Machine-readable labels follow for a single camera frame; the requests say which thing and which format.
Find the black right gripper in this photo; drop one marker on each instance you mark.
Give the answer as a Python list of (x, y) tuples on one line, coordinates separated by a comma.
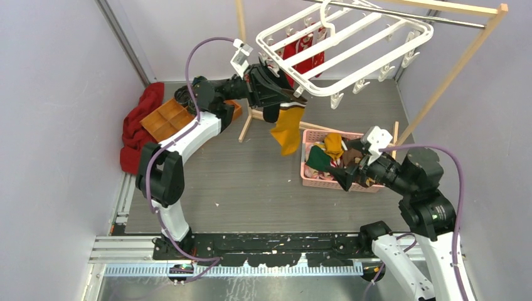
[(343, 176)]

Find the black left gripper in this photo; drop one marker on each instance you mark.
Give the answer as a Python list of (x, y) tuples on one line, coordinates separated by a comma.
[(261, 91)]

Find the black sock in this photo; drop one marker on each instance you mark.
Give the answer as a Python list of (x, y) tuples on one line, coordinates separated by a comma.
[(271, 113)]

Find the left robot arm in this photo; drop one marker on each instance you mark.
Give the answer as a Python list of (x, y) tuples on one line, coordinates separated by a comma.
[(160, 175)]

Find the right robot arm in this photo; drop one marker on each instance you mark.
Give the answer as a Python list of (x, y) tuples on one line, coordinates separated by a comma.
[(414, 172)]

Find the white clip sock hanger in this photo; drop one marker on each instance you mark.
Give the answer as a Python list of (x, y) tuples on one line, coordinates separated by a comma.
[(339, 34)]

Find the metal hanger rod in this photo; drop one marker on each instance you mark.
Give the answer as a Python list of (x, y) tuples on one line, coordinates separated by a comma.
[(431, 5)]

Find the brown yellow argyle sock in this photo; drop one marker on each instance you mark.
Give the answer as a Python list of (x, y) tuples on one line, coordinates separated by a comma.
[(351, 155)]

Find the green sock in basket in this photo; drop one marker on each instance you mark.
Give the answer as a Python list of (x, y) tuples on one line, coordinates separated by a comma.
[(318, 159)]

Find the pink laundry basket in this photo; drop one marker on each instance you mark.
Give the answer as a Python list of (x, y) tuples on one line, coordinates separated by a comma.
[(309, 137)]

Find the red santa christmas sock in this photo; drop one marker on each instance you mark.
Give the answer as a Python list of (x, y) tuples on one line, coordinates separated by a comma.
[(303, 44)]

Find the rolled dark patterned sock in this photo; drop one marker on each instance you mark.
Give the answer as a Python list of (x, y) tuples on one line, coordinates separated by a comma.
[(182, 96)]

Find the orange wooden compartment tray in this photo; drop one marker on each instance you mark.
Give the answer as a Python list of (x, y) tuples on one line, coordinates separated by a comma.
[(167, 120)]

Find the red cloth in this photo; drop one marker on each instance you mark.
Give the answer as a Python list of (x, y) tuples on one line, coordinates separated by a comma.
[(134, 135)]

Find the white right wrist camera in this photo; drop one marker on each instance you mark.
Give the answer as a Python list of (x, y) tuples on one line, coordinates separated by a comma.
[(375, 139)]

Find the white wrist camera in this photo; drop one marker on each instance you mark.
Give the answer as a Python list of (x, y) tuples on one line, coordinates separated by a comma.
[(239, 61), (375, 139)]

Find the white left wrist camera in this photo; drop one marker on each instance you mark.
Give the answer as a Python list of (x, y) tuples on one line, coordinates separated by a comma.
[(239, 61)]

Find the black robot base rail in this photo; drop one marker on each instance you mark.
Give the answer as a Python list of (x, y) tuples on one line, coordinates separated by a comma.
[(268, 249)]

